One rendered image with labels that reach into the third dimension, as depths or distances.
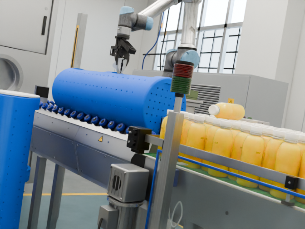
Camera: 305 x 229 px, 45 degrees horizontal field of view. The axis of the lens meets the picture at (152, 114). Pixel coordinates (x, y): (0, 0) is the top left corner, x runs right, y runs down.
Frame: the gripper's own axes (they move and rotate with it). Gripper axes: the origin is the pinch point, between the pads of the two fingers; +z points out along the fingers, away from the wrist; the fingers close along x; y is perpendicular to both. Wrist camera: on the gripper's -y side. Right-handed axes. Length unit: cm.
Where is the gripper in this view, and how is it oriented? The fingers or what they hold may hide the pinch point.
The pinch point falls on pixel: (120, 72)
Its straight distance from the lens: 202.6
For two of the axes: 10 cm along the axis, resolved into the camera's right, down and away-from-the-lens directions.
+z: -1.5, 9.9, 0.5
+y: -6.6, -1.4, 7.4
